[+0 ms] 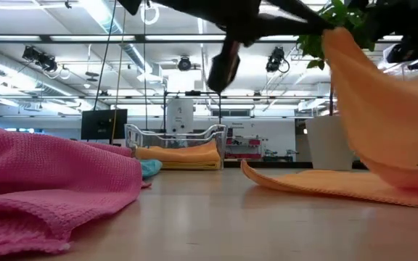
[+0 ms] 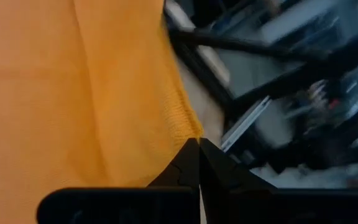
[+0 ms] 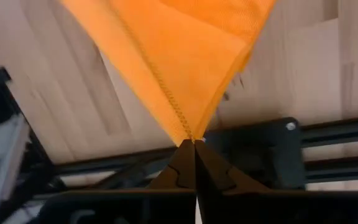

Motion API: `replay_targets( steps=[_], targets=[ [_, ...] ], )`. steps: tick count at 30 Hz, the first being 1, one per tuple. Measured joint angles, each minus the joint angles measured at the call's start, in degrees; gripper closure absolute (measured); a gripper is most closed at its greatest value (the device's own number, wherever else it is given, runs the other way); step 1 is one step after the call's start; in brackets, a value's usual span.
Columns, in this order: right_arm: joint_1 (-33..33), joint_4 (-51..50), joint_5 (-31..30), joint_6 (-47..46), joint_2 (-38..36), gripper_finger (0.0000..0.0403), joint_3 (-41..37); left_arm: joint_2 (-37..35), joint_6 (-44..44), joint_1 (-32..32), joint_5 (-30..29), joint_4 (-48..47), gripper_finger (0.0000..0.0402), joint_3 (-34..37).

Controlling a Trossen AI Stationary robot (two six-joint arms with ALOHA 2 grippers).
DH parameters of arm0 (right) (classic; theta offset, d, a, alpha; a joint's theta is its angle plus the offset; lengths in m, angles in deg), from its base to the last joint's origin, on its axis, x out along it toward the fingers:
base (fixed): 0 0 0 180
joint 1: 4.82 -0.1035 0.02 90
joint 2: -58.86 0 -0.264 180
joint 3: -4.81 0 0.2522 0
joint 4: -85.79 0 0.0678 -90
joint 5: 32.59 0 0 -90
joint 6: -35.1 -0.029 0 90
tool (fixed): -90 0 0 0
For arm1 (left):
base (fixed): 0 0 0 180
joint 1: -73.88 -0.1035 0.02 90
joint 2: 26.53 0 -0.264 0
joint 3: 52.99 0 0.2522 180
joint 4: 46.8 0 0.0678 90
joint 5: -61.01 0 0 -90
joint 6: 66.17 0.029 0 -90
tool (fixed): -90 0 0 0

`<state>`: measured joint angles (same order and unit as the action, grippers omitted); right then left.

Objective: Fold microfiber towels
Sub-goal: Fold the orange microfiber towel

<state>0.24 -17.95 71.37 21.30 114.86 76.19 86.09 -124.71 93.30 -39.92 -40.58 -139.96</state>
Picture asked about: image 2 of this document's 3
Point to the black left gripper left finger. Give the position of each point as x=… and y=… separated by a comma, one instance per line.
x=183, y=171

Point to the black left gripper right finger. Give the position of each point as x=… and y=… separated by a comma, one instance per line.
x=222, y=177

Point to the silver aluminium rail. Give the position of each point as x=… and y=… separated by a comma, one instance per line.
x=244, y=124

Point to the orange microfiber towel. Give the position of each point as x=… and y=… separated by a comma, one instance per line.
x=73, y=93

